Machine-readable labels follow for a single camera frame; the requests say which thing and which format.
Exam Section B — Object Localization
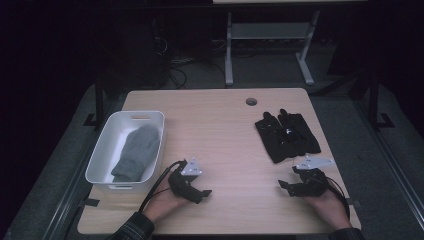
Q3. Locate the black metal stand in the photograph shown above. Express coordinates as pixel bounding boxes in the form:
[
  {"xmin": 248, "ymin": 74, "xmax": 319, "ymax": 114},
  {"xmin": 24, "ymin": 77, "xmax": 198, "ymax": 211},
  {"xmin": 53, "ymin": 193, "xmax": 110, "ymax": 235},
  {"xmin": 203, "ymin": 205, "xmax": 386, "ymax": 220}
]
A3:
[
  {"xmin": 366, "ymin": 71, "xmax": 396, "ymax": 132},
  {"xmin": 82, "ymin": 74, "xmax": 106, "ymax": 129}
]

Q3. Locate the plain grey mitten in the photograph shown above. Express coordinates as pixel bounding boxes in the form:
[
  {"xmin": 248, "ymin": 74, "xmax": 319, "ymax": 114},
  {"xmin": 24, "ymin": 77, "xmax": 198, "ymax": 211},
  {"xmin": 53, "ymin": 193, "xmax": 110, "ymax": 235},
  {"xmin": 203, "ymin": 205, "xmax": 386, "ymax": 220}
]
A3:
[{"xmin": 110, "ymin": 124, "xmax": 162, "ymax": 183}]

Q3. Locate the aluminium rail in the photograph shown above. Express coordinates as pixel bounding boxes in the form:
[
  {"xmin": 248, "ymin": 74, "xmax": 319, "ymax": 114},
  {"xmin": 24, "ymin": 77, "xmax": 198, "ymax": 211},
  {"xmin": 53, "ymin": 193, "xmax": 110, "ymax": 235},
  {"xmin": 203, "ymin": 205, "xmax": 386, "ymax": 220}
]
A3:
[
  {"xmin": 351, "ymin": 98, "xmax": 424, "ymax": 231},
  {"xmin": 39, "ymin": 99, "xmax": 116, "ymax": 240}
]

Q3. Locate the black strap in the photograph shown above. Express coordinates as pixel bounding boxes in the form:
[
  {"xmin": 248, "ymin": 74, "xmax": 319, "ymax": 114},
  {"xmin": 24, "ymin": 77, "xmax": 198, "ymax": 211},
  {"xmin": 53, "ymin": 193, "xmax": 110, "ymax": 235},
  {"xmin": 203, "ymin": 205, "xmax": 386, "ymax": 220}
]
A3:
[
  {"xmin": 343, "ymin": 197, "xmax": 362, "ymax": 208},
  {"xmin": 81, "ymin": 197, "xmax": 101, "ymax": 208}
]

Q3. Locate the person's left hand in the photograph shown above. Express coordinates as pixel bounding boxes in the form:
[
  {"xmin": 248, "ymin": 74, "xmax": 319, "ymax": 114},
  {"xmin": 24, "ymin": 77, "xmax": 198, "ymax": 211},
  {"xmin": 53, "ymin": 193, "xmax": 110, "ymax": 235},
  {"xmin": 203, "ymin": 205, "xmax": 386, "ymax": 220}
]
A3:
[{"xmin": 142, "ymin": 173, "xmax": 192, "ymax": 224}]

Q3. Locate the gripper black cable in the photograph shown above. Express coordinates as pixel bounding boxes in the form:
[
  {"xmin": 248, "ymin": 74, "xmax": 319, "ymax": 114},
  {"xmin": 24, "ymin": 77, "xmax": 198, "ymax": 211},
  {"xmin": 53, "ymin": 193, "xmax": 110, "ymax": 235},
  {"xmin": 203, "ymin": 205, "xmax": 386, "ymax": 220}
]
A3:
[
  {"xmin": 137, "ymin": 160, "xmax": 188, "ymax": 214},
  {"xmin": 324, "ymin": 176, "xmax": 351, "ymax": 219}
]

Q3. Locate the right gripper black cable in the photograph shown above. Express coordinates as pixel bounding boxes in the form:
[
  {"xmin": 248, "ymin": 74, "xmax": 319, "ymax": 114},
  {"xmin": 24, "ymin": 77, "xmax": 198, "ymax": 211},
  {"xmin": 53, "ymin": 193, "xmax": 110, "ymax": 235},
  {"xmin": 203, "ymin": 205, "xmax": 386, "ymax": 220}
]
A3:
[{"xmin": 324, "ymin": 176, "xmax": 351, "ymax": 219}]

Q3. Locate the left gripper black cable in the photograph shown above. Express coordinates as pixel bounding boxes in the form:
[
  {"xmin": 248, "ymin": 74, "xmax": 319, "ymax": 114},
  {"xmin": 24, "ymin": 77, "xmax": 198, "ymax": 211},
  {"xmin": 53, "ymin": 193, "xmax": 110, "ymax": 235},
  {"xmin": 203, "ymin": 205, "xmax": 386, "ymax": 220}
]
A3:
[{"xmin": 137, "ymin": 160, "xmax": 188, "ymax": 214}]

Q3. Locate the black glove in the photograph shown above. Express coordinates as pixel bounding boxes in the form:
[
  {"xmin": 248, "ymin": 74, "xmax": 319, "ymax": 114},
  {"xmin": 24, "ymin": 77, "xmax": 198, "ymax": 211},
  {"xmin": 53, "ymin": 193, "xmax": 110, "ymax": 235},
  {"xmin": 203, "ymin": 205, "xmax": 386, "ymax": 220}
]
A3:
[
  {"xmin": 254, "ymin": 111, "xmax": 298, "ymax": 165},
  {"xmin": 277, "ymin": 108, "xmax": 322, "ymax": 157}
]

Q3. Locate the white metal desk frame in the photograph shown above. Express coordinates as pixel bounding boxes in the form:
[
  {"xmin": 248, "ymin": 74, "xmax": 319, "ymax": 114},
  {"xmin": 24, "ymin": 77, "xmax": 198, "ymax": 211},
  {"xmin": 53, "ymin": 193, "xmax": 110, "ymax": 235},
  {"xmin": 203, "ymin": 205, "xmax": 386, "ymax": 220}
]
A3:
[{"xmin": 212, "ymin": 0, "xmax": 369, "ymax": 87}]

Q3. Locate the person's right hand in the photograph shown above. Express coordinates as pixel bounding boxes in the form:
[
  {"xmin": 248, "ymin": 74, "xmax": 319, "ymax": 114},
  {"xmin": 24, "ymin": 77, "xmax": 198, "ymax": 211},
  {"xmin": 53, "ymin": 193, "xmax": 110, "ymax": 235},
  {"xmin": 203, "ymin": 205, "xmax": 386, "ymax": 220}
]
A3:
[{"xmin": 301, "ymin": 188, "xmax": 353, "ymax": 232}]

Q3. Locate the tangle of floor cables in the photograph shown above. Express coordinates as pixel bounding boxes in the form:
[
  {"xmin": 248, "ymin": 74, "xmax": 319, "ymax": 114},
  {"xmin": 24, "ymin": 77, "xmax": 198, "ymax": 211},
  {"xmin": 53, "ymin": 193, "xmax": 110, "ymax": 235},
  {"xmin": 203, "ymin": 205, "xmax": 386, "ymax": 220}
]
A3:
[{"xmin": 164, "ymin": 54, "xmax": 228, "ymax": 90}]

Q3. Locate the white plastic bin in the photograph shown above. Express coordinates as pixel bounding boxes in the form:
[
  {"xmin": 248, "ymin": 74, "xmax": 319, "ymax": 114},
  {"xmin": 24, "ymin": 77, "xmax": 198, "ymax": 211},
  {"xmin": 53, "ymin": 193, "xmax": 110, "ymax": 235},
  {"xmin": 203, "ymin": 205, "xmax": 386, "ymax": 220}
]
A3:
[{"xmin": 84, "ymin": 110, "xmax": 166, "ymax": 194}]

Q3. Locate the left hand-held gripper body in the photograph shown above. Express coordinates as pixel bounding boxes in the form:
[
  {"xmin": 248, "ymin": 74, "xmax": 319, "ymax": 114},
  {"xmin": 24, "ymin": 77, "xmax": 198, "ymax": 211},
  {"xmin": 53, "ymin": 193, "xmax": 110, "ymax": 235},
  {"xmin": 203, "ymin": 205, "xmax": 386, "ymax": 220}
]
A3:
[{"xmin": 167, "ymin": 157, "xmax": 203, "ymax": 205}]

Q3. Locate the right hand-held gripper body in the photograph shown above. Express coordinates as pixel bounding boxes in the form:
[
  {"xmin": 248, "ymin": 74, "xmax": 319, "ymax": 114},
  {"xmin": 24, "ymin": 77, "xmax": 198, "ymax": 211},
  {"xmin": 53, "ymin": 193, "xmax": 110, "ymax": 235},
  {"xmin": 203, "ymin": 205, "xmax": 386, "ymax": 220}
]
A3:
[{"xmin": 290, "ymin": 155, "xmax": 336, "ymax": 198}]

